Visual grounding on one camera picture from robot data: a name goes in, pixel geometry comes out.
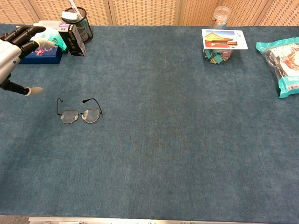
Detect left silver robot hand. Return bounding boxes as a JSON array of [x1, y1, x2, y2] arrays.
[[0, 26, 54, 96]]

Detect teal snack bag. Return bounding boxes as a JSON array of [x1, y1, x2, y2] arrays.
[[256, 36, 299, 99]]

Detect wicker folding screen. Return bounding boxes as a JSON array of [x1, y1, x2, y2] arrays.
[[0, 0, 299, 27]]

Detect teal felt table cloth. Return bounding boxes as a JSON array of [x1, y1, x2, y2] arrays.
[[0, 24, 299, 221]]

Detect thin-framed eyeglasses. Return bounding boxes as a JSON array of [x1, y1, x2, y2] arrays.
[[56, 97, 103, 125]]

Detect white block in holder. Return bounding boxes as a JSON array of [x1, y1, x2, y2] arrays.
[[61, 11, 78, 23]]

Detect dark blue rectangular box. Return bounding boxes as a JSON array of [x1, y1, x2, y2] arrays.
[[18, 45, 63, 65]]

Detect clear jar of binder clips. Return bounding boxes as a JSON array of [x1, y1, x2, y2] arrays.
[[202, 48, 233, 65]]

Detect black carton with purple label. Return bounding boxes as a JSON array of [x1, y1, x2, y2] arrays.
[[58, 22, 86, 57]]

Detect black mesh pen holder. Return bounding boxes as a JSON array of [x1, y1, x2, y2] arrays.
[[61, 6, 94, 44]]

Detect green wet wipes pack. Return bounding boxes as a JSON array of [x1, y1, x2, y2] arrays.
[[30, 28, 68, 51]]

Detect white red pen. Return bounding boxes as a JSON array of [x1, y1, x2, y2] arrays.
[[68, 0, 82, 21]]

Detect white tissue pack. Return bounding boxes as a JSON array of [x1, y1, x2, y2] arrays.
[[33, 20, 64, 30]]

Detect palace picture postcard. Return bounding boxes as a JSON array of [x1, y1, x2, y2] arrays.
[[201, 28, 249, 50]]

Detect metal table edge rail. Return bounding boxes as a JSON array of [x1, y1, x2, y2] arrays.
[[28, 217, 269, 224]]

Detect clear plastic bottle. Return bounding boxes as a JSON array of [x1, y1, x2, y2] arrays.
[[209, 6, 232, 30]]

